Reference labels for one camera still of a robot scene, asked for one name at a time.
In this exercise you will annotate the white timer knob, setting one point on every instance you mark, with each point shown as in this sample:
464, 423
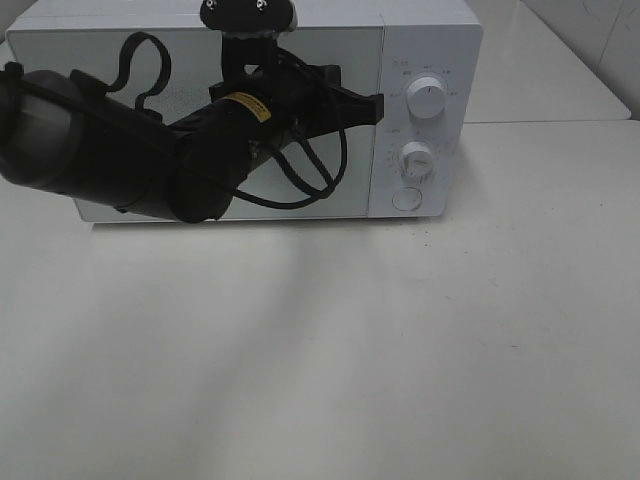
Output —
416, 160

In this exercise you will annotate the white upper power knob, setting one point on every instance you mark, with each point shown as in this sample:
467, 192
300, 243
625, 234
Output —
426, 96

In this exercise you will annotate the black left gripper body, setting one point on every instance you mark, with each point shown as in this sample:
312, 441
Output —
263, 101

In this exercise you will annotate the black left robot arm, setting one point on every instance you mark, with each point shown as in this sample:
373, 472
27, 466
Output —
67, 135

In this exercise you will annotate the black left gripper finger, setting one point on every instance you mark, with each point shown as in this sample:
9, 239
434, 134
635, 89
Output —
322, 77
357, 109

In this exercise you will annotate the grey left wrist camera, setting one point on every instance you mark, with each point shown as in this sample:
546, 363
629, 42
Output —
249, 17

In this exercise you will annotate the round white door button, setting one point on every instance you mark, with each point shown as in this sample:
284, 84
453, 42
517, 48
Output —
407, 199

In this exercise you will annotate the white microwave oven body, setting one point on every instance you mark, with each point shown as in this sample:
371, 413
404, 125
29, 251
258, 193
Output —
376, 55

